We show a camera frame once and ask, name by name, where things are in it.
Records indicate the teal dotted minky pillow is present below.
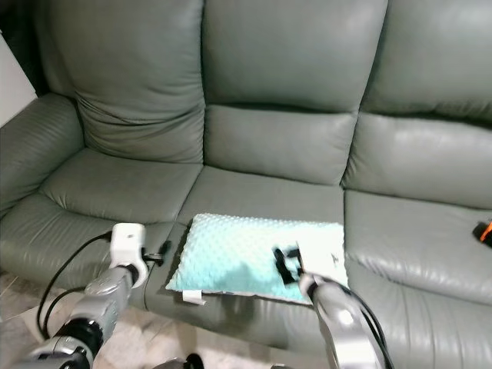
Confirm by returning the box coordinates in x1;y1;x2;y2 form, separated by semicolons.
165;213;348;306

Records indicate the grey-green leather sofa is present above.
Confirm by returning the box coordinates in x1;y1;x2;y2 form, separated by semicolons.
0;0;492;369

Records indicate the orange black tool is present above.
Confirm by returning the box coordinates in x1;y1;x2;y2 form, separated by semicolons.
474;221;492;246

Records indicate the white box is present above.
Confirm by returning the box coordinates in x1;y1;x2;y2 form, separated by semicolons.
0;52;39;130

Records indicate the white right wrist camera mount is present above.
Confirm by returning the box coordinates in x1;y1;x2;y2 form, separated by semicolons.
298;240;345;284

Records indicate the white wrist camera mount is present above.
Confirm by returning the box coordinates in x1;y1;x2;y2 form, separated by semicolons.
298;240;345;284
111;223;148;289

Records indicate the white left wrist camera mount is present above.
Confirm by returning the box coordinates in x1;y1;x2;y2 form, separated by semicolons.
111;223;148;289

